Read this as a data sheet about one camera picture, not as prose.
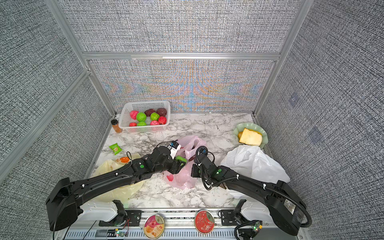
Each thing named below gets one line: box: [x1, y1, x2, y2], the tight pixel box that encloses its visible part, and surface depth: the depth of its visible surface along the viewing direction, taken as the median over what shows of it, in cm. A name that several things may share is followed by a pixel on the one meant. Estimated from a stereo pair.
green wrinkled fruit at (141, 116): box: [136, 112, 147, 122], surface depth 112 cm
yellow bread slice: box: [239, 128, 263, 147], surface depth 97 cm
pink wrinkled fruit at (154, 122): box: [150, 120, 160, 126], surface depth 108 cm
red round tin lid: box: [194, 209, 215, 235], surface depth 71 cm
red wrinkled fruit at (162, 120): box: [158, 116, 167, 125], surface depth 109 cm
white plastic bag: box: [220, 145, 291, 184], surface depth 82 cm
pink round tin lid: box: [143, 214, 165, 240], surface depth 70 cm
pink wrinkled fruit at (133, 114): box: [130, 110, 139, 120], surface depth 113 cm
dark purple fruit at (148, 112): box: [144, 108, 156, 117], surface depth 116 cm
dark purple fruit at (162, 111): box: [156, 107, 167, 117], surface depth 116 cm
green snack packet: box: [108, 142, 123, 156], surface depth 99 cm
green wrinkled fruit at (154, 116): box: [150, 112, 160, 121], surface depth 112 cm
